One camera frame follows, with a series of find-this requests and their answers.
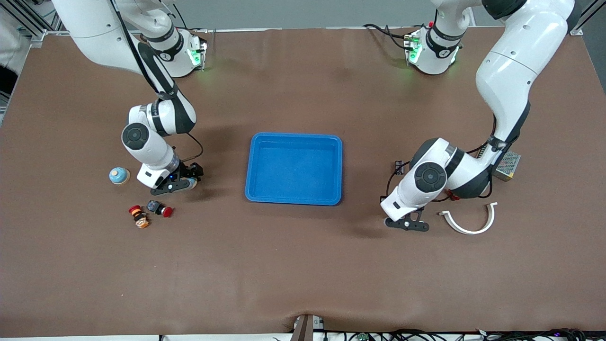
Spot light blue call bell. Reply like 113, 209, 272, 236
109, 167, 131, 186

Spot red button black blue body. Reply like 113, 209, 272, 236
146, 200, 173, 218

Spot red button orange yellow body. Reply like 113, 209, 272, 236
128, 205, 151, 229

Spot blue plastic tray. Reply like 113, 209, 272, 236
245, 133, 343, 206

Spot person in white shirt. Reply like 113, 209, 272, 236
0, 9, 24, 95

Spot white curved plastic clamp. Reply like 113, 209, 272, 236
438, 202, 499, 235

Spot metal mesh power supply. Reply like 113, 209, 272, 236
492, 151, 521, 182

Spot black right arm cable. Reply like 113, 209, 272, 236
110, 0, 204, 162

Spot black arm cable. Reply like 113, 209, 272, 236
110, 0, 204, 162
384, 114, 498, 202

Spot grey metal bracket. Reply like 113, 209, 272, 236
290, 314, 326, 341

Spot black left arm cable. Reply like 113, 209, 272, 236
384, 114, 498, 202

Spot aluminium frame post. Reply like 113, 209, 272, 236
567, 0, 606, 36
0, 0, 48, 50

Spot black cable bundle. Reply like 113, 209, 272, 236
327, 328, 606, 341

